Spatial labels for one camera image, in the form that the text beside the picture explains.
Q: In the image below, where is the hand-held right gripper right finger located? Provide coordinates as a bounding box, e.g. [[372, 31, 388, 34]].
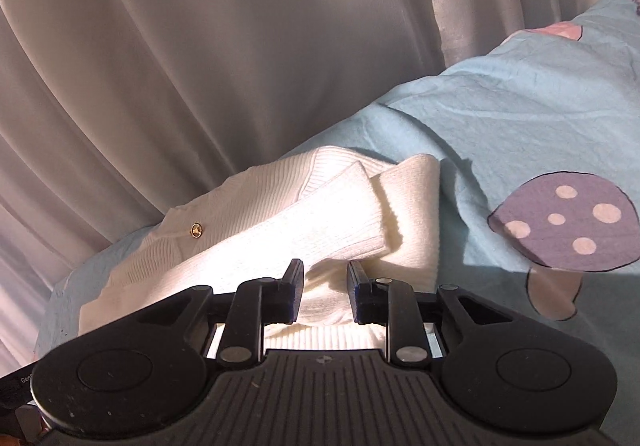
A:
[[347, 260, 507, 368]]

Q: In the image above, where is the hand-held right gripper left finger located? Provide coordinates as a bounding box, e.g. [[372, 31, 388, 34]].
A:
[[136, 259, 306, 368]]

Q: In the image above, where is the white ribbed knit sweater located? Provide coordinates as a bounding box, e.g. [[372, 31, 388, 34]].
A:
[[79, 145, 442, 363]]

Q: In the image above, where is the light blue mushroom print bedsheet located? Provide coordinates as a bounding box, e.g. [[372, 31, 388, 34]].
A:
[[34, 0, 640, 379]]

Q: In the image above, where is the white pleated curtain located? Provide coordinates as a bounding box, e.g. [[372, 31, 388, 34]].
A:
[[0, 0, 622, 369]]

